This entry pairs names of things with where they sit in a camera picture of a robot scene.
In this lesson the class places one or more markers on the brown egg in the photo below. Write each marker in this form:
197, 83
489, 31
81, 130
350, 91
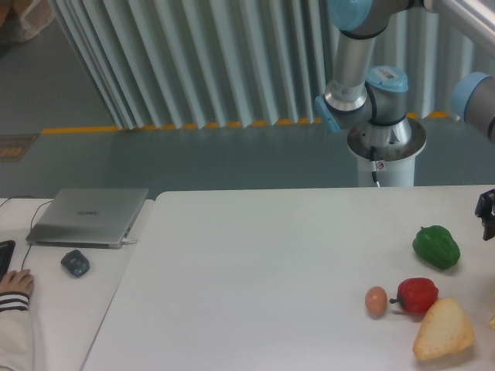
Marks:
376, 300

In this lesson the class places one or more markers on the person's hand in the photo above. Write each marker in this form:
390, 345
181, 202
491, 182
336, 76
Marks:
20, 282

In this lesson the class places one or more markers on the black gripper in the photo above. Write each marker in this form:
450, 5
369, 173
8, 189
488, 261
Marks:
485, 211

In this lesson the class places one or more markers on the black keyboard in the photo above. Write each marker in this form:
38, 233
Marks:
6, 252

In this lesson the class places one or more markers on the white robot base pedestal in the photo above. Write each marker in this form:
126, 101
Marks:
386, 155

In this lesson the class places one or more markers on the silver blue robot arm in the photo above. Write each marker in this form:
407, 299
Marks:
370, 101

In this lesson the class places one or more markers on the white striped sleeve forearm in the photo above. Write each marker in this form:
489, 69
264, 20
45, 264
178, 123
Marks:
17, 339

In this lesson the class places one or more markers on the silver closed laptop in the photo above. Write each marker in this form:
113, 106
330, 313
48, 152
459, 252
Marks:
88, 217

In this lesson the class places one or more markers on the dark grey computer mouse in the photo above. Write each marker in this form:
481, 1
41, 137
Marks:
75, 263

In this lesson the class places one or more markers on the green bell pepper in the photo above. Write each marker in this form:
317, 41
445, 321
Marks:
436, 246

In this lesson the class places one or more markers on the red bell pepper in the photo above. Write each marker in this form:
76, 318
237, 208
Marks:
416, 295

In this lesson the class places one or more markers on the slice of bread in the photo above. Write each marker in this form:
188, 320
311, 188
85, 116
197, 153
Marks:
445, 330

